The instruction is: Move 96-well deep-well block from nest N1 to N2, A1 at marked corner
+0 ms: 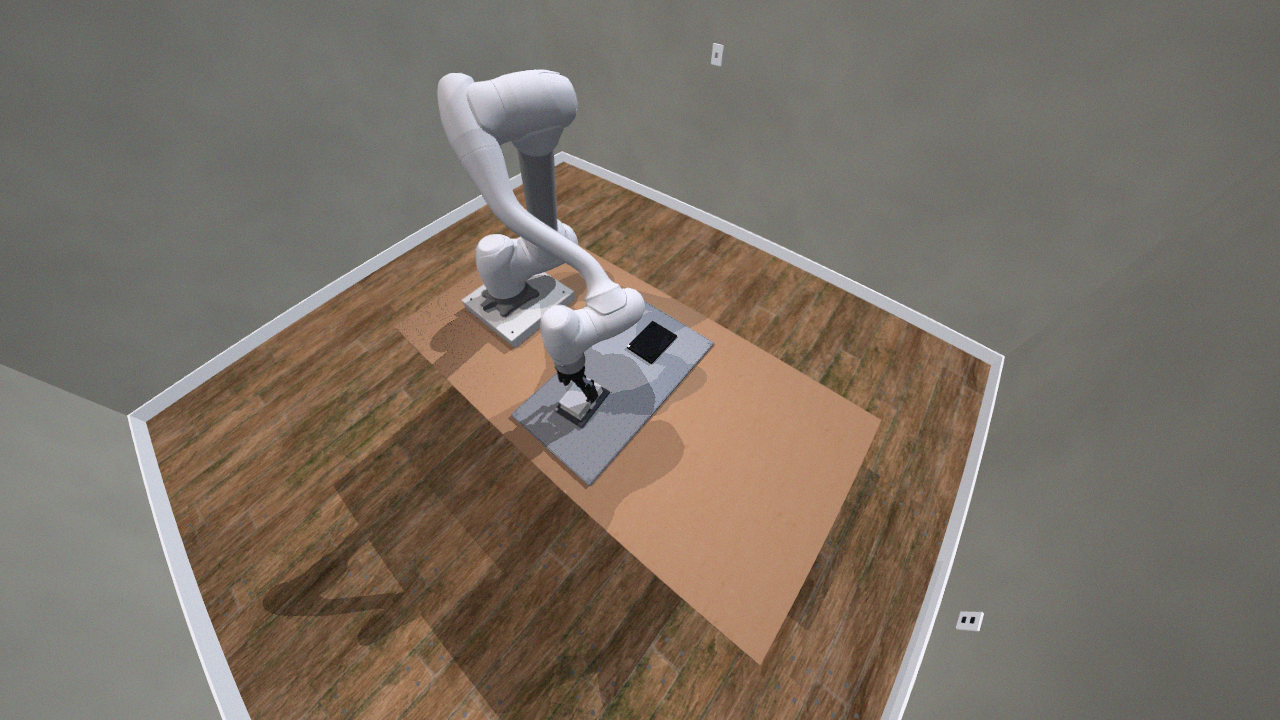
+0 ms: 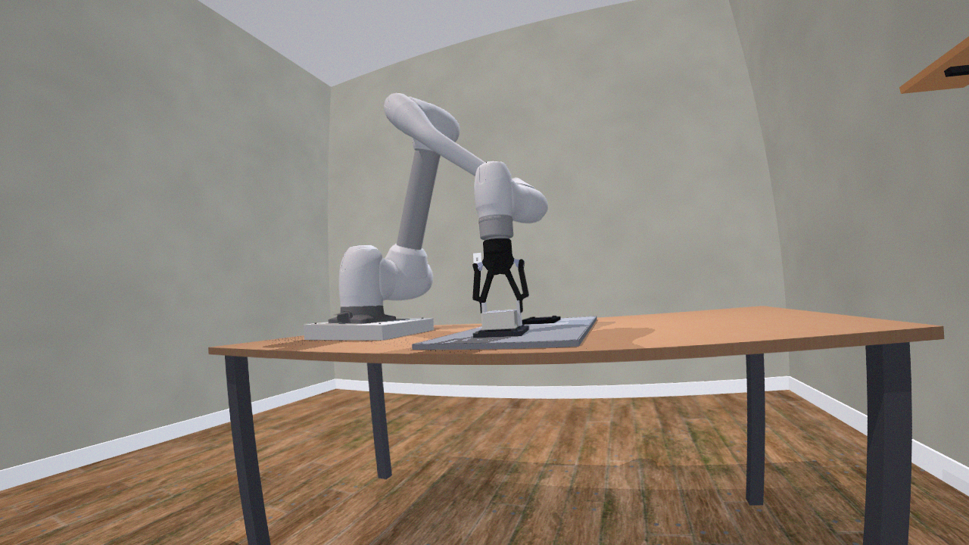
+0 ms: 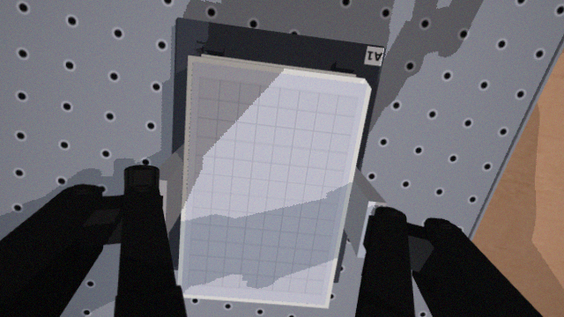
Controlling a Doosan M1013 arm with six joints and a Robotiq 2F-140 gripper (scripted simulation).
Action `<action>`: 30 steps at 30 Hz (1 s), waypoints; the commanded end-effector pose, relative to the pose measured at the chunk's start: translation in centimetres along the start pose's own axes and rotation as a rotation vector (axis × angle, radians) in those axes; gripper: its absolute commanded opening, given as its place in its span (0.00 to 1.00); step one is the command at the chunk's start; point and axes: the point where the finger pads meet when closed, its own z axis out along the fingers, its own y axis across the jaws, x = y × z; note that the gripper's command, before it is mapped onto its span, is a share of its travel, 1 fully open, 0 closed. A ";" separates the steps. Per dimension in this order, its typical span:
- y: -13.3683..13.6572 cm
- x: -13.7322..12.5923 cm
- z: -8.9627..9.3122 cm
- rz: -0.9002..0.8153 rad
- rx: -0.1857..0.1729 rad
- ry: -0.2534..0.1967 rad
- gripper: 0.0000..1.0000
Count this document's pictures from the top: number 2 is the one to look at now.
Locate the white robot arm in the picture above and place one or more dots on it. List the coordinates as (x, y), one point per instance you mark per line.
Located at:
(367, 279)

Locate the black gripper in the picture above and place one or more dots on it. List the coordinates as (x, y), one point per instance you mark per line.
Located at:
(498, 259)

